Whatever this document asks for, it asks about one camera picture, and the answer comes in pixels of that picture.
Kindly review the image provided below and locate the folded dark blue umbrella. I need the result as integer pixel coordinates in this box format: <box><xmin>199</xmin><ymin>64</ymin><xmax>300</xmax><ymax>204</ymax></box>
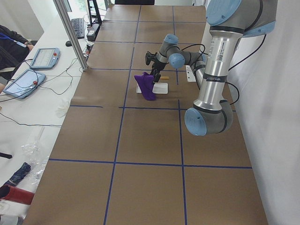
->
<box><xmin>4</xmin><ymin>162</ymin><xmax>31</xmax><ymax>187</ymax></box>

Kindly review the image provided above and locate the purple towel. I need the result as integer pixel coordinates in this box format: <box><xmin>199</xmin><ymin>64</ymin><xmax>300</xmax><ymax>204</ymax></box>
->
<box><xmin>134</xmin><ymin>72</ymin><xmax>156</xmax><ymax>101</ymax></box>

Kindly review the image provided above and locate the clear plastic wrap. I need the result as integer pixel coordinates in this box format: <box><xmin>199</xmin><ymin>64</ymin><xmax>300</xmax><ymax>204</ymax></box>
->
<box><xmin>21</xmin><ymin>127</ymin><xmax>50</xmax><ymax>186</ymax></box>

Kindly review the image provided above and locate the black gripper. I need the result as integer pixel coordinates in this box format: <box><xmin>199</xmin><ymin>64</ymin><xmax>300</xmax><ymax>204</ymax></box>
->
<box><xmin>150</xmin><ymin>58</ymin><xmax>167</xmax><ymax>83</ymax></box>

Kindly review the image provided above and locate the black keyboard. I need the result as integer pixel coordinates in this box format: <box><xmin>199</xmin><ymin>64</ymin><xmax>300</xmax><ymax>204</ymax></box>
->
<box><xmin>71</xmin><ymin>18</ymin><xmax>85</xmax><ymax>39</ymax></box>

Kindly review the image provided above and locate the red bottle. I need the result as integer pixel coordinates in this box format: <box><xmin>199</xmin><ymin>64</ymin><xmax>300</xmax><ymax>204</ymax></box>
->
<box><xmin>0</xmin><ymin>185</ymin><xmax>34</xmax><ymax>205</ymax></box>

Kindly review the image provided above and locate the left wooden rack bar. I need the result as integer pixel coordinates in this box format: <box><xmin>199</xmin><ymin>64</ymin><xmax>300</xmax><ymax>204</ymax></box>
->
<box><xmin>160</xmin><ymin>76</ymin><xmax>169</xmax><ymax>80</ymax></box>

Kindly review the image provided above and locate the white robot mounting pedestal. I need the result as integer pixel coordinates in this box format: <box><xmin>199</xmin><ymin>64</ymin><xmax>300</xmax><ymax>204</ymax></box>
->
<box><xmin>186</xmin><ymin>65</ymin><xmax>197</xmax><ymax>83</ymax></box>

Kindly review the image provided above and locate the black mini computer box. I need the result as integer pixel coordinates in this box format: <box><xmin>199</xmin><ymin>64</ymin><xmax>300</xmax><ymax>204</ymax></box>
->
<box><xmin>86</xmin><ymin>23</ymin><xmax>100</xmax><ymax>42</ymax></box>

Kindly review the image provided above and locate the person in black clothes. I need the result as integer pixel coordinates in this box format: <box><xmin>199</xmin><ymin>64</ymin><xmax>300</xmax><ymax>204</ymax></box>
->
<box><xmin>0</xmin><ymin>25</ymin><xmax>34</xmax><ymax>80</ymax></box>

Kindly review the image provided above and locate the teach pendant tablet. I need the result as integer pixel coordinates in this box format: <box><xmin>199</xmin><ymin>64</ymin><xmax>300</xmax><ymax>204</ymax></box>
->
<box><xmin>3</xmin><ymin>69</ymin><xmax>46</xmax><ymax>99</ymax></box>
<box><xmin>30</xmin><ymin>48</ymin><xmax>60</xmax><ymax>70</ymax></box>

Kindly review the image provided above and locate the aluminium frame post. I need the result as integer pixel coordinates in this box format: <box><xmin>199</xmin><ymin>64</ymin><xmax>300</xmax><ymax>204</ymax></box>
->
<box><xmin>53</xmin><ymin>0</ymin><xmax>88</xmax><ymax>71</ymax></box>

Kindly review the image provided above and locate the left braided black cable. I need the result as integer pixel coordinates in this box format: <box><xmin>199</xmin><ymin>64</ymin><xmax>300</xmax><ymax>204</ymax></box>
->
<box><xmin>178</xmin><ymin>35</ymin><xmax>268</xmax><ymax>106</ymax></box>

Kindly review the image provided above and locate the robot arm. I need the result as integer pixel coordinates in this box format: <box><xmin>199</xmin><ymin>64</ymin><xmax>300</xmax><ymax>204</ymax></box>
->
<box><xmin>145</xmin><ymin>0</ymin><xmax>278</xmax><ymax>136</ymax></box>

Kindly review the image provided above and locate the black computer mouse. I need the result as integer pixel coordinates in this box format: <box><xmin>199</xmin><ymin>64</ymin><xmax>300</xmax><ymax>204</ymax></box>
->
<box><xmin>65</xmin><ymin>41</ymin><xmax>72</xmax><ymax>47</ymax></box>

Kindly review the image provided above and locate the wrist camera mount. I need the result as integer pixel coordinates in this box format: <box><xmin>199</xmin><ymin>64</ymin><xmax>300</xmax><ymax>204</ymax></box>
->
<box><xmin>145</xmin><ymin>51</ymin><xmax>157</xmax><ymax>66</ymax></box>

